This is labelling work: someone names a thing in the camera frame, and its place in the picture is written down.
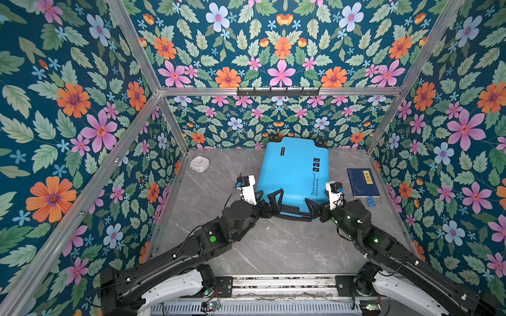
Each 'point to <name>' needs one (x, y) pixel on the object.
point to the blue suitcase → (294, 170)
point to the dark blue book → (362, 183)
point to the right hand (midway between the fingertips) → (316, 196)
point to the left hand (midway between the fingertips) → (280, 191)
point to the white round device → (199, 163)
